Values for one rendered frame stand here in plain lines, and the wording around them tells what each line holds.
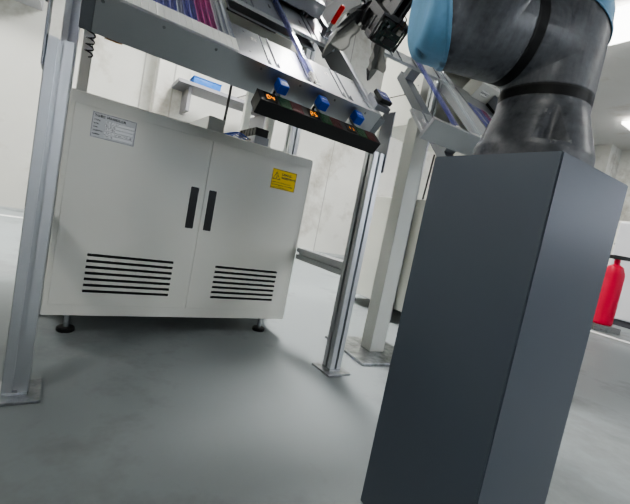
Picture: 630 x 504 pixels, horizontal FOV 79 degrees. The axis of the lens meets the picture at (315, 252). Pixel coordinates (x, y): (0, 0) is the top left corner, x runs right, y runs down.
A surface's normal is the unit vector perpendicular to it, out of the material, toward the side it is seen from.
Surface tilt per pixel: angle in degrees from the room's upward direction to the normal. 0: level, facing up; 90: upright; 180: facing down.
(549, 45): 115
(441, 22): 124
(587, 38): 90
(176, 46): 133
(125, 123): 90
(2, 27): 90
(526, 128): 72
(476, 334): 90
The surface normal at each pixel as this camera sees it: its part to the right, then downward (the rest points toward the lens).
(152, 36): 0.26, 0.80
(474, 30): -0.04, 0.68
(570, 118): 0.10, -0.21
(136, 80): 0.52, 0.17
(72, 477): 0.19, -0.98
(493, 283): -0.83, -0.12
